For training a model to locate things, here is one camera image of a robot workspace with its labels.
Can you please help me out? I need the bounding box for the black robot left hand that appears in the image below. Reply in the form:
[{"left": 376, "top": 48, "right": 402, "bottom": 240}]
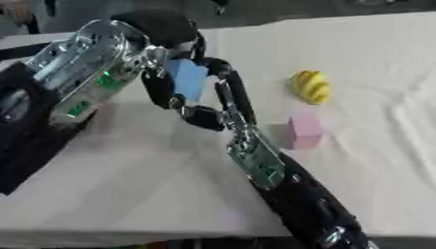
[{"left": 109, "top": 9, "right": 208, "bottom": 111}]

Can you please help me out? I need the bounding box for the person's hand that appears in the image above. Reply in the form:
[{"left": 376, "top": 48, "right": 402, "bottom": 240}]
[{"left": 0, "top": 0, "right": 34, "bottom": 26}]

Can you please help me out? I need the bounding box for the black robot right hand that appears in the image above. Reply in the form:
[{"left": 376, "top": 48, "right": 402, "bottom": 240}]
[{"left": 178, "top": 57, "right": 259, "bottom": 132}]

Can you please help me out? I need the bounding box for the blue block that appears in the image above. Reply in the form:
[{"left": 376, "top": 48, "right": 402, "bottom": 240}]
[{"left": 163, "top": 57, "right": 211, "bottom": 103}]

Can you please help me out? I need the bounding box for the yellow toy banana bunch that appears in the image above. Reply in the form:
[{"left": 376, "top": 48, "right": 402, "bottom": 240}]
[{"left": 287, "top": 69, "right": 333, "bottom": 106}]

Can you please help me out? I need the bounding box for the pink block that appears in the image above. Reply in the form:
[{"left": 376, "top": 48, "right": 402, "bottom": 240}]
[{"left": 271, "top": 113, "right": 327, "bottom": 151}]

